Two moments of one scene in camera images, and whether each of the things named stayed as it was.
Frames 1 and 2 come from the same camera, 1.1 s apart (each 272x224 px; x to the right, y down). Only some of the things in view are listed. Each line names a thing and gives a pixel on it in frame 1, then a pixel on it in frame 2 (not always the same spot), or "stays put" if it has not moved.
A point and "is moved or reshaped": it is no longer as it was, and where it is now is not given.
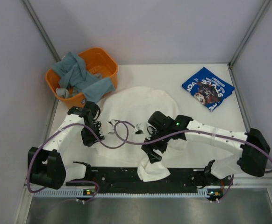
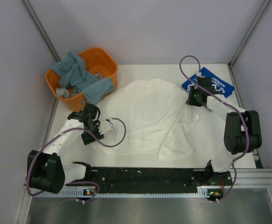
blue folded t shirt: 208,87 stays put
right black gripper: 153,157 → 190,101
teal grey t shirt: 74,73 stays put
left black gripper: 88,141 stays put
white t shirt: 127,110 is moved or reshaped
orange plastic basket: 98,61 stays put
